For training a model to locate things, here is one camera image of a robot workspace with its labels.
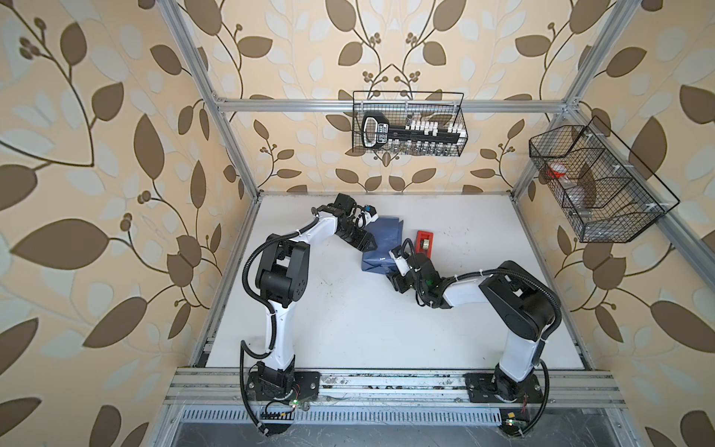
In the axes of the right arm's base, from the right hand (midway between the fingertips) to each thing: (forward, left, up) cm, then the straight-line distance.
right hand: (394, 269), depth 97 cm
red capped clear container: (+13, -47, +32) cm, 59 cm away
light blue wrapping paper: (+11, +2, +7) cm, 13 cm away
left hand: (+8, +10, +7) cm, 15 cm away
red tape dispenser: (+6, -11, +7) cm, 14 cm away
